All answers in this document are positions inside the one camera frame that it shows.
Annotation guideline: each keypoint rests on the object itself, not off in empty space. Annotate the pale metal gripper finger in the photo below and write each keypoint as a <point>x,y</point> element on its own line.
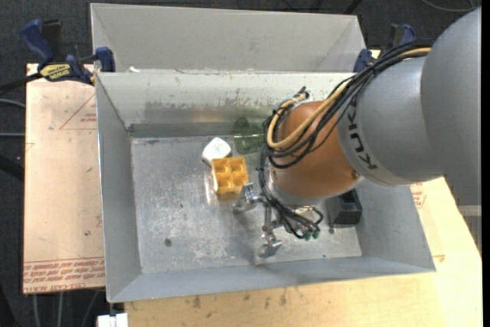
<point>245,202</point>
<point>270,244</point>

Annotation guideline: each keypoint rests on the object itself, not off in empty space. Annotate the yellow four-hole plastic block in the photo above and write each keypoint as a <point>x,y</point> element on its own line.
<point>229,176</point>

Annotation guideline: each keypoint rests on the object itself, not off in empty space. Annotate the white rounded box blue print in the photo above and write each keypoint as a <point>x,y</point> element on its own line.
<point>216,150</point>

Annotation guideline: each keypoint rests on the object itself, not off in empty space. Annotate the green clear glass bottle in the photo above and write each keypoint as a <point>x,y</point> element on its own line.
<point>247,141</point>

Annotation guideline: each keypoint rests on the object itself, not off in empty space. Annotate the grey metal bin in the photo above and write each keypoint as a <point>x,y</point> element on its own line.
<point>183,210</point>

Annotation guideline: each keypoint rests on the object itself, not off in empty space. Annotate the black open box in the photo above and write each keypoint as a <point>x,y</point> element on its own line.
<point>346,210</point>

